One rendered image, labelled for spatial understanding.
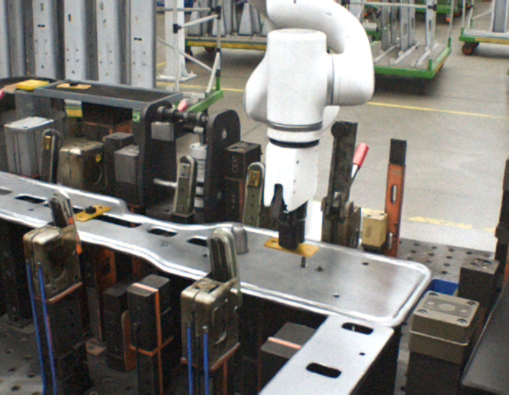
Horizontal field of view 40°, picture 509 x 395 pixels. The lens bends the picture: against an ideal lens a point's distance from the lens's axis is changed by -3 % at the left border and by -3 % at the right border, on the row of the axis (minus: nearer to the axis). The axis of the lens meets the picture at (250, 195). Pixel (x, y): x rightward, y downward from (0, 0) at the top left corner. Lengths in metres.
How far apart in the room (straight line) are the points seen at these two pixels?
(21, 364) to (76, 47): 4.57
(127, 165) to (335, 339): 0.72
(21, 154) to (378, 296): 0.94
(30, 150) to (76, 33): 4.24
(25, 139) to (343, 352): 0.98
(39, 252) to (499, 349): 0.75
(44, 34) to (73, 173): 4.50
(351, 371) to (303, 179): 0.30
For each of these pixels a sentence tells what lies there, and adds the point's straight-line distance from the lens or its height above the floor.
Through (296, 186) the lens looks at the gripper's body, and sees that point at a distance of 1.05.
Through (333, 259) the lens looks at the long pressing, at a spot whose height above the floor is 1.00.
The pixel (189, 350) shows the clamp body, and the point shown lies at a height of 0.95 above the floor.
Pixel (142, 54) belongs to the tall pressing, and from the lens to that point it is 5.64.
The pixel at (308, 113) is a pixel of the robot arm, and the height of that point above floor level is 1.28.
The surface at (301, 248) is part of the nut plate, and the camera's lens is 1.13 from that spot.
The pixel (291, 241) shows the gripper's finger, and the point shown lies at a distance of 1.11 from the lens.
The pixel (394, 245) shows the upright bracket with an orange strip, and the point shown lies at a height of 1.00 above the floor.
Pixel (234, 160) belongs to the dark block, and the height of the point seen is 1.10.
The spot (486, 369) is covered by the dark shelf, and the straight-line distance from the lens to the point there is 0.92.
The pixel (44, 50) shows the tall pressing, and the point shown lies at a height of 0.64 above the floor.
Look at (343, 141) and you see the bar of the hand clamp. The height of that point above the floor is 1.18.
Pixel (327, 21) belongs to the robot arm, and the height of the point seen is 1.40.
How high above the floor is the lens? 1.53
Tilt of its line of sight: 20 degrees down
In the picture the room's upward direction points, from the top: straight up
